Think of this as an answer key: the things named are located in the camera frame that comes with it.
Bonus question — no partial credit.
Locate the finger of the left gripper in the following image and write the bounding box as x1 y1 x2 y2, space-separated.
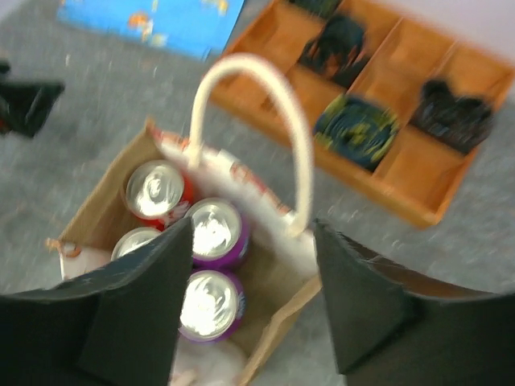
1 60 65 138

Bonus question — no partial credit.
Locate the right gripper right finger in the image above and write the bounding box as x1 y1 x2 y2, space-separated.
315 220 514 385

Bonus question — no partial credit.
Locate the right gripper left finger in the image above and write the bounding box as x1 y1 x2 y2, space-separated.
1 219 192 385

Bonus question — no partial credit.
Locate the purple soda can front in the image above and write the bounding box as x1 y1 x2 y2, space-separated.
179 269 246 343

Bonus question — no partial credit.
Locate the purple soda can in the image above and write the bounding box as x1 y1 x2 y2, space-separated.
179 269 246 343
186 197 250 269

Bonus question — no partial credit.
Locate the canvas tote bag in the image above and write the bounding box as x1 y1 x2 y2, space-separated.
47 53 321 385

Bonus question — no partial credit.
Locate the red soda can front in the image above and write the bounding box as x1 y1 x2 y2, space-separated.
111 227 161 261

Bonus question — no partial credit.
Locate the red soda can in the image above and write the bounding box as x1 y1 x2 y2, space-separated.
125 159 197 231
111 227 161 261

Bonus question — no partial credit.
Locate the red soda can rear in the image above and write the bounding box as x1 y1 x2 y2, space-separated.
125 159 197 231

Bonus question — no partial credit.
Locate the blue space print cloth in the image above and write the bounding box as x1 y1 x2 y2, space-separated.
57 0 244 60

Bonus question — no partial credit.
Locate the rolled green pattern tie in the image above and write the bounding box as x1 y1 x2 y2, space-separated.
313 94 401 171

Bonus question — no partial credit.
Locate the wooden compartment tray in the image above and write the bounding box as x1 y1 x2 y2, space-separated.
225 1 514 228

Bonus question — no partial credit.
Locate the rolled black tie right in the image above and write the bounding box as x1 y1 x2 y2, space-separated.
410 79 494 154

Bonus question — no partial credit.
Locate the rolled black orange tie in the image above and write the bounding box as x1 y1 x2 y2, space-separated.
298 14 370 89

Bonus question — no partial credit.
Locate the rolled dark tie outside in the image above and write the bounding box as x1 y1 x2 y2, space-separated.
289 0 341 19

